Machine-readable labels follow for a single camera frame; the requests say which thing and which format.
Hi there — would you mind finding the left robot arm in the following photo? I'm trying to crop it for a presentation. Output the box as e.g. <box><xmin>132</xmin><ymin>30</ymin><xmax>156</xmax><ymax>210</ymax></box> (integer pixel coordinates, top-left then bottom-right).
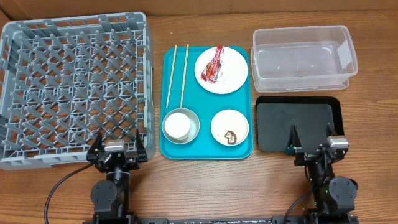
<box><xmin>86</xmin><ymin>132</ymin><xmax>147</xmax><ymax>224</ymax></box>

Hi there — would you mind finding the teal plastic tray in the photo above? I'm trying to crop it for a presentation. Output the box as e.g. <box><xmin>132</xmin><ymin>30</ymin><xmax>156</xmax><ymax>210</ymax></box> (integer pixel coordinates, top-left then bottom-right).
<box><xmin>159</xmin><ymin>47</ymin><xmax>254</xmax><ymax>160</ymax></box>

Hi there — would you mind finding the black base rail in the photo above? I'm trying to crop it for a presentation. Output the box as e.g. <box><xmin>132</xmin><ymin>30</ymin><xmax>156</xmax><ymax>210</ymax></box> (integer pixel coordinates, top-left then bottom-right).
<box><xmin>82</xmin><ymin>215</ymin><xmax>312</xmax><ymax>224</ymax></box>

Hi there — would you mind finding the black tray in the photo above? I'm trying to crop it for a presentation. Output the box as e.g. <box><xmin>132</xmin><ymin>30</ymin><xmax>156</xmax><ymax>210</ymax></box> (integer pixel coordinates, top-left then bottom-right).
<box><xmin>256</xmin><ymin>96</ymin><xmax>344</xmax><ymax>152</ymax></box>

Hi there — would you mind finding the wooden chopstick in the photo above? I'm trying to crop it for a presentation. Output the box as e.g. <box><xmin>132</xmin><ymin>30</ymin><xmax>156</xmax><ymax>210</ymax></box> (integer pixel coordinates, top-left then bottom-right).
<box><xmin>166</xmin><ymin>44</ymin><xmax>177</xmax><ymax>109</ymax></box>
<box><xmin>180</xmin><ymin>44</ymin><xmax>189</xmax><ymax>108</ymax></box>

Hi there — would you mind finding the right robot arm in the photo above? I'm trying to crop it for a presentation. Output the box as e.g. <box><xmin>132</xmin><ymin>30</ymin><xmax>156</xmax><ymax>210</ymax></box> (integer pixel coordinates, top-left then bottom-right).
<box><xmin>282</xmin><ymin>124</ymin><xmax>359</xmax><ymax>223</ymax></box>

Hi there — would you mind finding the red snack wrapper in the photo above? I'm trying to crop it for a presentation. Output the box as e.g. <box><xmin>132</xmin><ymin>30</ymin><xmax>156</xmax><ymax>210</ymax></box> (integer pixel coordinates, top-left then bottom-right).
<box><xmin>201</xmin><ymin>45</ymin><xmax>224</xmax><ymax>83</ymax></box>

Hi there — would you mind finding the grey metal bowl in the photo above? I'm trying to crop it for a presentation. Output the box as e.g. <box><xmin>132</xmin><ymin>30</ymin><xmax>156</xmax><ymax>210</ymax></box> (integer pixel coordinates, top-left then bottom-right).
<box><xmin>162</xmin><ymin>108</ymin><xmax>200</xmax><ymax>144</ymax></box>

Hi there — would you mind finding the grey plastic dish rack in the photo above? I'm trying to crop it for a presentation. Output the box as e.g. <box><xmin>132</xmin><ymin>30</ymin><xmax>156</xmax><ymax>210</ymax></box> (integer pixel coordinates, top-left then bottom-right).
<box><xmin>1</xmin><ymin>12</ymin><xmax>156</xmax><ymax>170</ymax></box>

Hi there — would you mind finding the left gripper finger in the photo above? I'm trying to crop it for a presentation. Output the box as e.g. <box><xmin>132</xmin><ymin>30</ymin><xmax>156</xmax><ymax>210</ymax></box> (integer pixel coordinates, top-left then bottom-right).
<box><xmin>136</xmin><ymin>129</ymin><xmax>145</xmax><ymax>152</ymax></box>
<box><xmin>89</xmin><ymin>133</ymin><xmax>102</xmax><ymax>153</ymax></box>

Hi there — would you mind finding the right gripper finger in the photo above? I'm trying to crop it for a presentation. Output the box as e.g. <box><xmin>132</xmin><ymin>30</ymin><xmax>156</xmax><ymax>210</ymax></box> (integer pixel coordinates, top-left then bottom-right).
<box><xmin>285</xmin><ymin>124</ymin><xmax>301</xmax><ymax>156</ymax></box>
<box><xmin>326</xmin><ymin>123</ymin><xmax>337</xmax><ymax>144</ymax></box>

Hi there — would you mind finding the clear plastic bin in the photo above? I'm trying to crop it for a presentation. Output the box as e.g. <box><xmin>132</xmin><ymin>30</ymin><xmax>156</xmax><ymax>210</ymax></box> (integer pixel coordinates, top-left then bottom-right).
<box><xmin>251</xmin><ymin>25</ymin><xmax>359</xmax><ymax>93</ymax></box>

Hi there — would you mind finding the white cup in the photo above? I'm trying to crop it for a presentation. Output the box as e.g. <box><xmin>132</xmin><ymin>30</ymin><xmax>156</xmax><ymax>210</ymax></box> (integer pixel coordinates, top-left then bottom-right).
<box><xmin>164</xmin><ymin>112</ymin><xmax>191</xmax><ymax>140</ymax></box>

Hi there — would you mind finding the small white bowl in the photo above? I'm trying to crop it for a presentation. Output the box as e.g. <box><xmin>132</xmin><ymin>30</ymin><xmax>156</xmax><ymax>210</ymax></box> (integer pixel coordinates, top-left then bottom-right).
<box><xmin>210</xmin><ymin>109</ymin><xmax>249</xmax><ymax>146</ymax></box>

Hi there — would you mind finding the large white plate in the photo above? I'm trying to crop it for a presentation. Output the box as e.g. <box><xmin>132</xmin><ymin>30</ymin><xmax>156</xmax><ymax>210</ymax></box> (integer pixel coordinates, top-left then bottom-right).
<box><xmin>194</xmin><ymin>47</ymin><xmax>249</xmax><ymax>95</ymax></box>

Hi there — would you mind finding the brown food scrap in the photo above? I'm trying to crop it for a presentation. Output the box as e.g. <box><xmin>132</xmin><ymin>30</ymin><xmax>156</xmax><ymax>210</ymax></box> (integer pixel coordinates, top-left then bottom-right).
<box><xmin>224</xmin><ymin>130</ymin><xmax>237</xmax><ymax>145</ymax></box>

